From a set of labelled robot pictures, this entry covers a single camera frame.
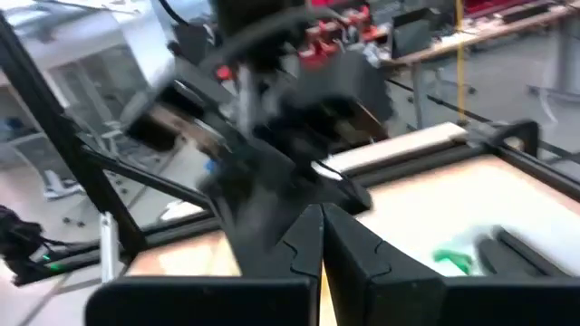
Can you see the wooden workbench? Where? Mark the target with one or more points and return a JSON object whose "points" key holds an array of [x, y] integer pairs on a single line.
{"points": [[476, 34]]}

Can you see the white metal bracket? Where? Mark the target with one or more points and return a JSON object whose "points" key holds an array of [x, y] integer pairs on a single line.
{"points": [[109, 249]]}

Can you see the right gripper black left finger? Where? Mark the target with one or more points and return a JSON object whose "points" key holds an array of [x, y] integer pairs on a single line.
{"points": [[303, 258]]}

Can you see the red clamps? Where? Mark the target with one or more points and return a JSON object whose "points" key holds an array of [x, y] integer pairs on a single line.
{"points": [[317, 54]]}

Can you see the black stapler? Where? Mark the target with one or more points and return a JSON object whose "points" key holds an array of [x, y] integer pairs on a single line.
{"points": [[503, 253]]}

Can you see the black box on workbench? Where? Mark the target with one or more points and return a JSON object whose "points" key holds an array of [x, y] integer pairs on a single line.
{"points": [[412, 36]]}

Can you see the dark green mini stapler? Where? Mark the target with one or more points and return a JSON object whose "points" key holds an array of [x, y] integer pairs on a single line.
{"points": [[453, 260]]}

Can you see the yellow pole with black base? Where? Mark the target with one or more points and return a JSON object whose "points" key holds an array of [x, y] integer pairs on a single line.
{"points": [[460, 68]]}

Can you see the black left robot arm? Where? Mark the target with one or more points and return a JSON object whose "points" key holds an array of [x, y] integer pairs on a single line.
{"points": [[254, 22]]}

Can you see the grey table leg base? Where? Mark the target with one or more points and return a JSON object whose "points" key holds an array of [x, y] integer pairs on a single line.
{"points": [[564, 59], [417, 90]]}

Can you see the white cabinet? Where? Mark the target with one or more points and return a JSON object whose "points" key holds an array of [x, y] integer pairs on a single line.
{"points": [[145, 45]]}

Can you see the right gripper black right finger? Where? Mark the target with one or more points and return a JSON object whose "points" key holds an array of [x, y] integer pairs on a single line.
{"points": [[362, 280]]}

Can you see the black aluminium table frame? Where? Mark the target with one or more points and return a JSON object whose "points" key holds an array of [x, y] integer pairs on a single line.
{"points": [[104, 204]]}

